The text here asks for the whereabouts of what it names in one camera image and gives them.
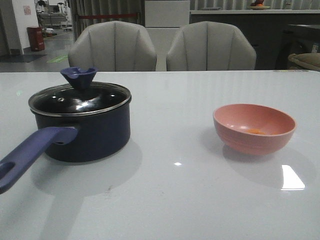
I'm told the glass lid blue knob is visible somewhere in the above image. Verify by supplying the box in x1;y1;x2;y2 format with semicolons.
28;67;132;117

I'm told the pink bowl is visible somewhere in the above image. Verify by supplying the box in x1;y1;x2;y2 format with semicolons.
213;103;297;156

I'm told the orange ham piece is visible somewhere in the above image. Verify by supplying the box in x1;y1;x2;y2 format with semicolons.
246;128;266;135

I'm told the dark blue saucepan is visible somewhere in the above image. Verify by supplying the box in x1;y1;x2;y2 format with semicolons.
0;84;132;195

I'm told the right grey chair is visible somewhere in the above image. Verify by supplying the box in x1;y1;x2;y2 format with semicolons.
166;21;257;71

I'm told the grey chair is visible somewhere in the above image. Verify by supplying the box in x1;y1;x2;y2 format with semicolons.
166;21;257;71
68;21;157;72

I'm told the left grey chair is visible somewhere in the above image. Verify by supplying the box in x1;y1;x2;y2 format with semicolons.
68;21;157;72

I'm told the white cabinet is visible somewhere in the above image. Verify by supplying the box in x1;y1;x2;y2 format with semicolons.
144;0;190;72

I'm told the dark counter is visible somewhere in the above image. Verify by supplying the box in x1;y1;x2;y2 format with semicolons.
190;9;320;70

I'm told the fruit plate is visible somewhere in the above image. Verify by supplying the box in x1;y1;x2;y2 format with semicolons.
249;0;270;10

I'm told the red bin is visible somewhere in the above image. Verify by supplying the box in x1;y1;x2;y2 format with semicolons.
27;26;45;52

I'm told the beige cushion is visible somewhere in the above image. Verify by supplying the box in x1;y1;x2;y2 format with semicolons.
288;53;320;72

